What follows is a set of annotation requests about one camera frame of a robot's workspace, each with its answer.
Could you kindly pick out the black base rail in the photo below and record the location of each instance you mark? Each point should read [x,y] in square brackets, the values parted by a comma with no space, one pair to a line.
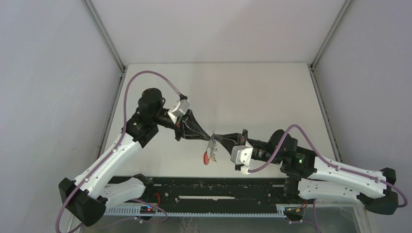
[220,194]

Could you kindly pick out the grey slotted cable duct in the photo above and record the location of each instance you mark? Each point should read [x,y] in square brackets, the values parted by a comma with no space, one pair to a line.
[145,210]

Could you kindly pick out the metal key holder red handle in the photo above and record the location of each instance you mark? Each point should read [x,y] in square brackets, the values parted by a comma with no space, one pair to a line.
[211,149]

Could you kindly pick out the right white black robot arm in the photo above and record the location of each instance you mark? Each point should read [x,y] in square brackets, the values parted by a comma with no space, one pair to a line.
[311,177]

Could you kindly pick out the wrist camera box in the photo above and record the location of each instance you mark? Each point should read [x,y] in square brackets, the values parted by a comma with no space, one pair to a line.
[241,156]
[180,109]

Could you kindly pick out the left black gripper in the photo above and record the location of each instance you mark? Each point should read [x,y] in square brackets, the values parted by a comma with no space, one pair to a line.
[187,127]

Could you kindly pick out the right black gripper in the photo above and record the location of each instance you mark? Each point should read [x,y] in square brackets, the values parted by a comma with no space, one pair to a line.
[228,141]

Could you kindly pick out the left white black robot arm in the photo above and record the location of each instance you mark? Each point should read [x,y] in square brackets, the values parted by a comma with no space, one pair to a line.
[87,196]

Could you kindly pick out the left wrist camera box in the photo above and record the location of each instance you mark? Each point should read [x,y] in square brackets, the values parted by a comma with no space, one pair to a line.
[180,109]

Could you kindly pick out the yellow key tag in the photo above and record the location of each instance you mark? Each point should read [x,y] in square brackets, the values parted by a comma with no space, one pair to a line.
[212,158]

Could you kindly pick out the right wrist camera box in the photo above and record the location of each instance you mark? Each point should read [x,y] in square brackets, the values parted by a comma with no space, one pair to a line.
[241,156]

